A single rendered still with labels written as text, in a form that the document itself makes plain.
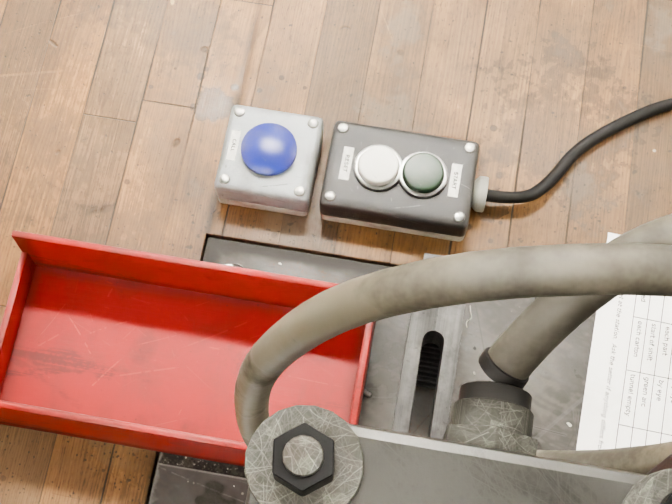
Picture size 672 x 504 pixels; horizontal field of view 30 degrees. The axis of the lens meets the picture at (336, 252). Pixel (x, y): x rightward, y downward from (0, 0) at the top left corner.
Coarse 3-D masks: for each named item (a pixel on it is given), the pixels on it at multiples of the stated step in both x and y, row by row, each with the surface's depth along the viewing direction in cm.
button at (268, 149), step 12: (252, 132) 89; (264, 132) 89; (276, 132) 89; (288, 132) 89; (252, 144) 89; (264, 144) 89; (276, 144) 89; (288, 144) 89; (252, 156) 89; (264, 156) 89; (276, 156) 89; (288, 156) 89; (252, 168) 89; (264, 168) 88; (276, 168) 88
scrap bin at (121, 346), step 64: (64, 256) 86; (128, 256) 84; (64, 320) 88; (128, 320) 88; (192, 320) 88; (256, 320) 88; (0, 384) 86; (64, 384) 86; (128, 384) 86; (192, 384) 86; (320, 384) 86; (192, 448) 82
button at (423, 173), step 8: (408, 160) 88; (416, 160) 88; (424, 160) 88; (432, 160) 88; (408, 168) 88; (416, 168) 88; (424, 168) 88; (432, 168) 88; (440, 168) 88; (408, 176) 88; (416, 176) 88; (424, 176) 88; (432, 176) 88; (440, 176) 88; (408, 184) 88; (416, 184) 88; (424, 184) 88; (432, 184) 88; (440, 184) 88; (424, 192) 88
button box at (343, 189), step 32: (352, 128) 90; (384, 128) 90; (608, 128) 93; (352, 160) 89; (448, 160) 89; (352, 192) 88; (384, 192) 88; (416, 192) 88; (448, 192) 88; (480, 192) 89; (512, 192) 90; (544, 192) 91; (352, 224) 91; (384, 224) 90; (416, 224) 89; (448, 224) 88
